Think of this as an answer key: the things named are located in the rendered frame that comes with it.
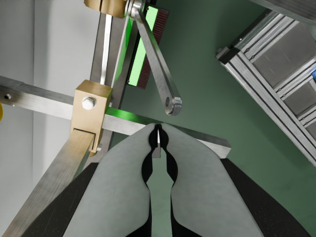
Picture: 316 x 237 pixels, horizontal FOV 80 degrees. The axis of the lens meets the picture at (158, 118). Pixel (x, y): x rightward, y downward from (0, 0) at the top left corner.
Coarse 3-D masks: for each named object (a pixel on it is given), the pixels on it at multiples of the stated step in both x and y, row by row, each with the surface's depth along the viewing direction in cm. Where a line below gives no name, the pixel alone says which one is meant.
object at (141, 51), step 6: (150, 12) 36; (156, 12) 36; (150, 18) 37; (150, 24) 37; (138, 48) 40; (144, 48) 40; (138, 54) 40; (144, 54) 40; (138, 60) 41; (138, 66) 41; (132, 72) 42; (138, 72) 42; (132, 78) 43; (132, 84) 43
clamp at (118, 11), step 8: (88, 0) 21; (96, 0) 21; (104, 0) 21; (112, 0) 21; (120, 0) 22; (96, 8) 21; (104, 8) 21; (112, 8) 22; (120, 8) 22; (120, 16) 23
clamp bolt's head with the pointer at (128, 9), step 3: (129, 0) 23; (132, 0) 22; (126, 3) 22; (129, 3) 23; (132, 3) 23; (126, 6) 22; (129, 6) 23; (126, 9) 23; (129, 9) 23; (126, 12) 23; (129, 12) 23; (126, 15) 24; (129, 15) 23
